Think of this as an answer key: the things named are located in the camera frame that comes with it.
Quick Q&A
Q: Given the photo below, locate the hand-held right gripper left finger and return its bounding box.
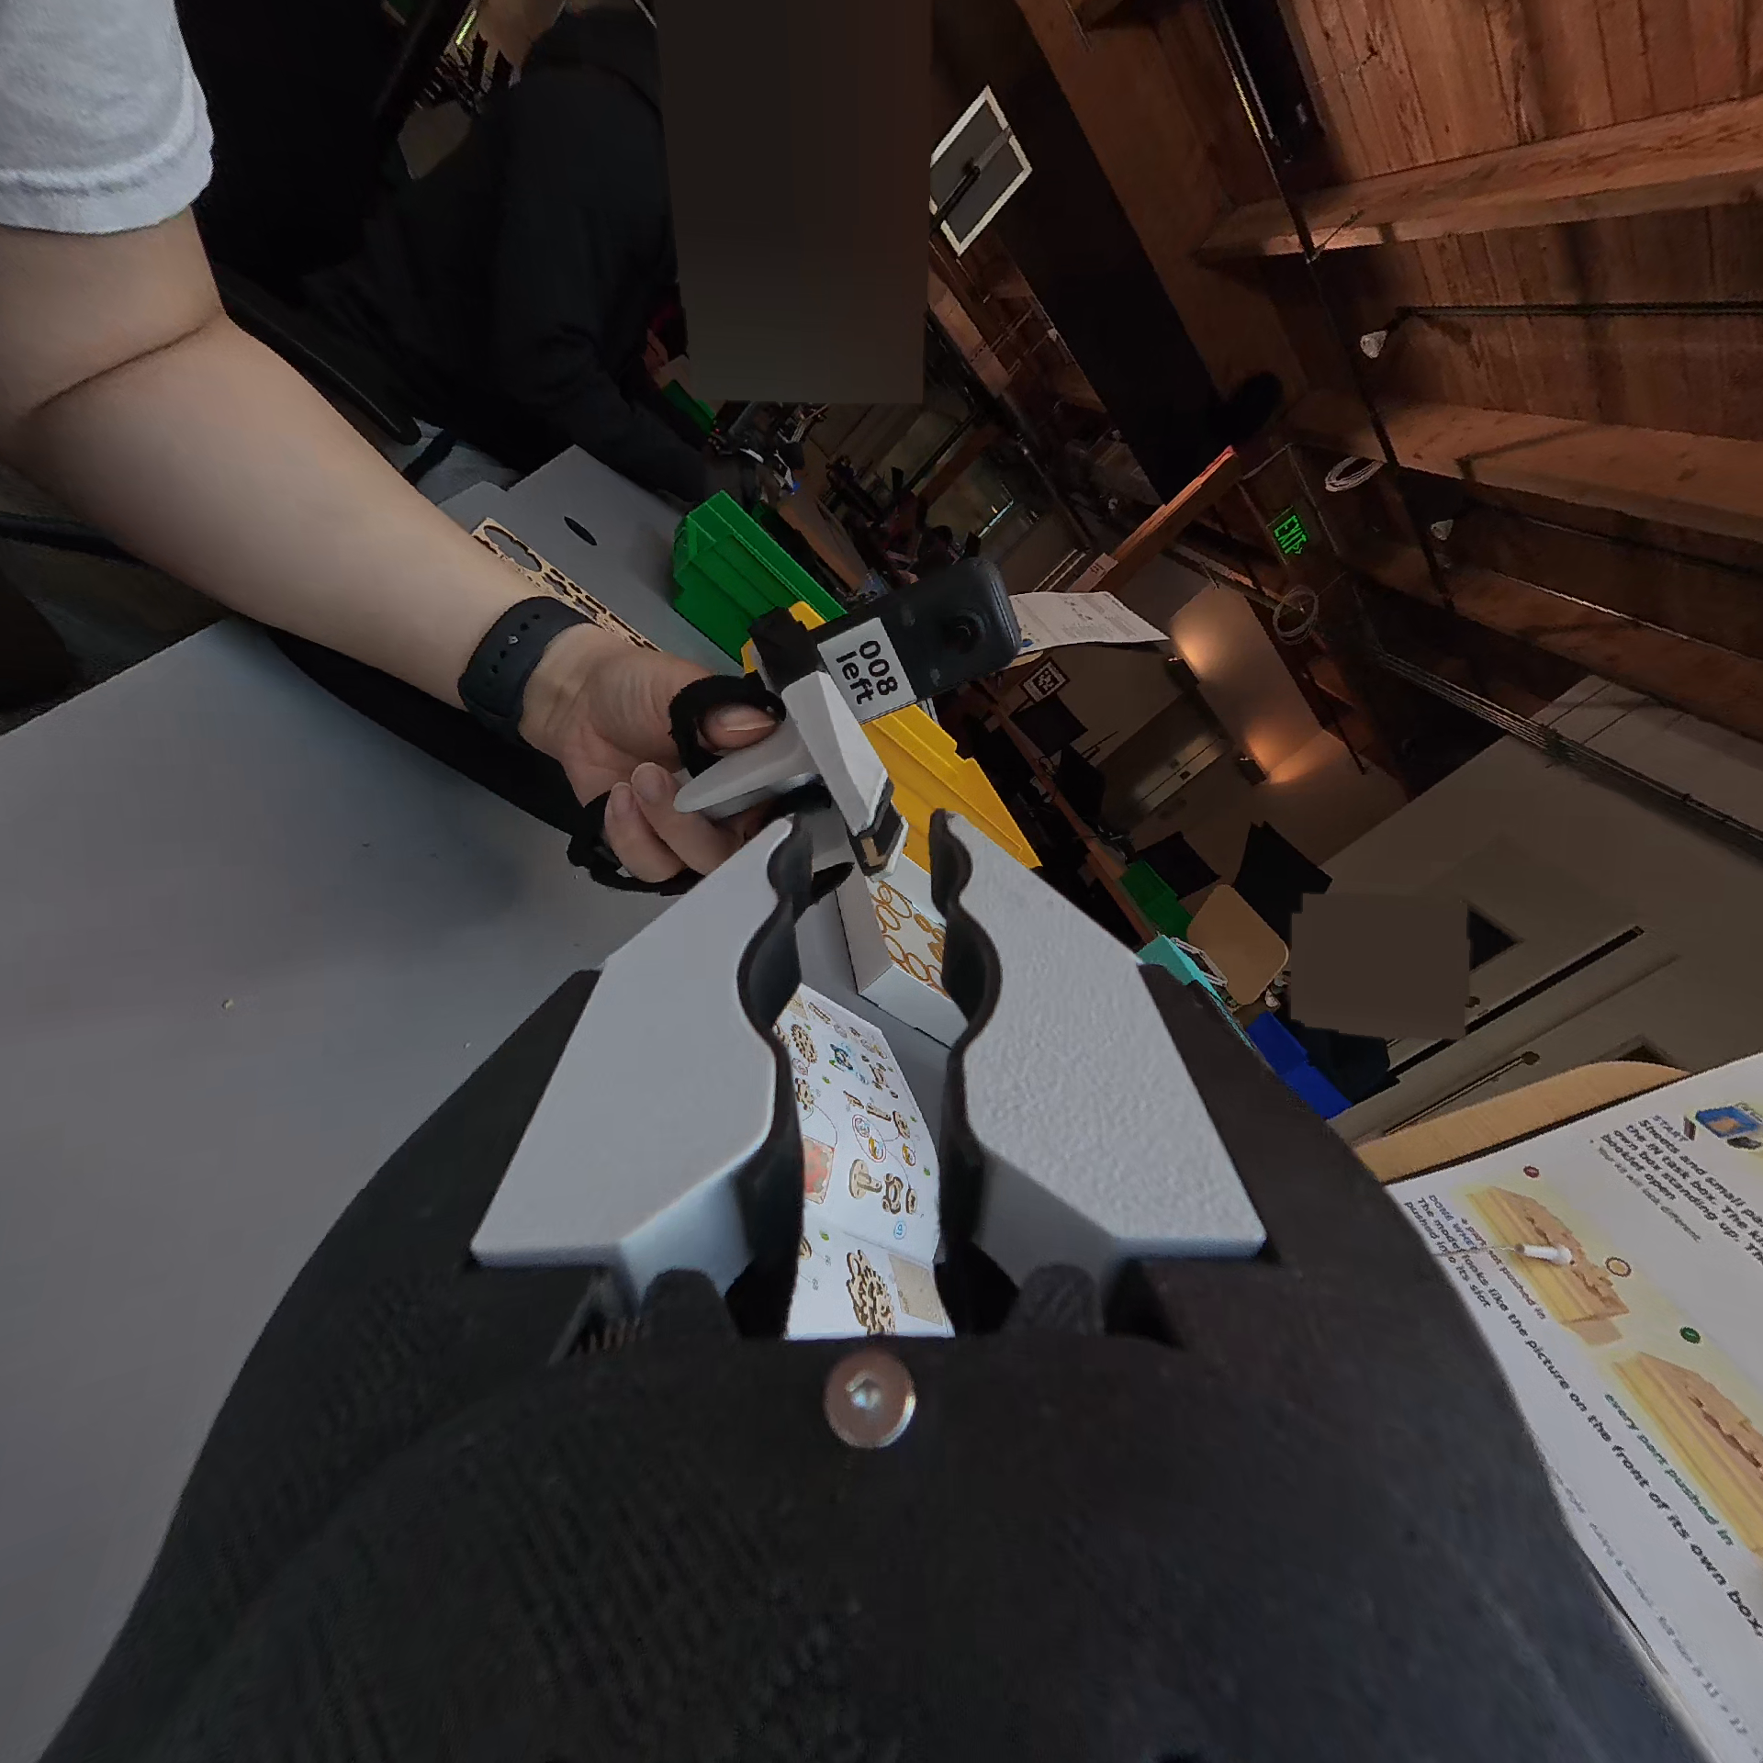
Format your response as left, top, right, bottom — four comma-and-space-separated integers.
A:
471, 816, 817, 1336

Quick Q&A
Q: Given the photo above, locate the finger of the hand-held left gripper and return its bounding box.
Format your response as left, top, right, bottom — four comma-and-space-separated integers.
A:
785, 672, 912, 883

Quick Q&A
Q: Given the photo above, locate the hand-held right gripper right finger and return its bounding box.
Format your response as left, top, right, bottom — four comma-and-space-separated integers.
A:
928, 810, 1270, 1330

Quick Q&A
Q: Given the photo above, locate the person's left forearm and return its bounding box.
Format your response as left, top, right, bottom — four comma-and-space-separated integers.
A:
0, 213, 546, 711

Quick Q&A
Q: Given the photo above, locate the plywood parts sheet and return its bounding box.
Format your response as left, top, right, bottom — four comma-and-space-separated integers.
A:
469, 516, 663, 656

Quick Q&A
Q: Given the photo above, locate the person's left hand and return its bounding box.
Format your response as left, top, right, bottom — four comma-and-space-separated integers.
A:
521, 626, 793, 883

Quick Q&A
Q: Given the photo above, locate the yellow plastic bin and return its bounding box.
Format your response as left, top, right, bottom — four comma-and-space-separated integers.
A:
744, 599, 1042, 871

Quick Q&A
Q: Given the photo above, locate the hanging white paper sheet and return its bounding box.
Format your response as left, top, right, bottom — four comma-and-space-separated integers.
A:
1011, 589, 1173, 658

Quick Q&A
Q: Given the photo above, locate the teal plastic bin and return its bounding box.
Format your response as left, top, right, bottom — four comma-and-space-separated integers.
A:
1137, 933, 1234, 1021

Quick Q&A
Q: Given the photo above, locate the pile of wooden rings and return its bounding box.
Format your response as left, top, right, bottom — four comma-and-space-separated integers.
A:
868, 881, 955, 996

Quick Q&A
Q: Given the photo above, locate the blue plastic bin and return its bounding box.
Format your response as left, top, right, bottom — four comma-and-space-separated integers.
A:
1246, 1012, 1355, 1120

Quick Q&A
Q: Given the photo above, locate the tan chair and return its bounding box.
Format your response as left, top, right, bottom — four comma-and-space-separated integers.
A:
1189, 881, 1289, 1008

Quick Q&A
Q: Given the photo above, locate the folded assembly instruction sheet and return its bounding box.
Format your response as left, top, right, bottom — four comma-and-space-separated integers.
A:
772, 980, 955, 1340

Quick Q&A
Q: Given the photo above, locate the white cardboard box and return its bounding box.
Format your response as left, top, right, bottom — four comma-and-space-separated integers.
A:
837, 865, 969, 1045

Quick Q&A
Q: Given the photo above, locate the black smartwatch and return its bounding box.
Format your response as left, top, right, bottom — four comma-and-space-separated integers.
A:
459, 595, 598, 745

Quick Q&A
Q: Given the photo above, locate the grey panel with hole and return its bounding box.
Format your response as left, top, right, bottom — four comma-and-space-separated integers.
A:
442, 446, 746, 662

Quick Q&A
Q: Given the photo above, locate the white framed ceiling light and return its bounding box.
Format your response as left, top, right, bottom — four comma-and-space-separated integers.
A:
930, 85, 1036, 257

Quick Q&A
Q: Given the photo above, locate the printed instruction page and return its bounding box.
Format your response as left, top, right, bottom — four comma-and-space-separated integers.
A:
1384, 1053, 1763, 1763

